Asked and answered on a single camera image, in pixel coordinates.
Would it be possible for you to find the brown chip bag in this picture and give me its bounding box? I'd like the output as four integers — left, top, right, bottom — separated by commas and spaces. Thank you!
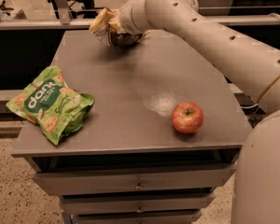
89, 7, 150, 47

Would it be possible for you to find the grey drawer cabinet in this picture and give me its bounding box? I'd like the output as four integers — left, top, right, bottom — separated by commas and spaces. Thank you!
12, 31, 251, 224

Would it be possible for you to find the metal railing frame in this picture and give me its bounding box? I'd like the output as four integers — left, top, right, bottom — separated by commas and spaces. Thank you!
0, 0, 280, 28

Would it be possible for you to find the green rice chip bag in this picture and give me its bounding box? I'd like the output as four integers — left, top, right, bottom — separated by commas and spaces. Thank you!
7, 66, 94, 145

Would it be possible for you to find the red apple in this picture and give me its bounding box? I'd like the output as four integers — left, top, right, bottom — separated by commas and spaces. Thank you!
171, 102, 203, 134

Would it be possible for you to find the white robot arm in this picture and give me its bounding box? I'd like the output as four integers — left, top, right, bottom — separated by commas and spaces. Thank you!
119, 0, 280, 224

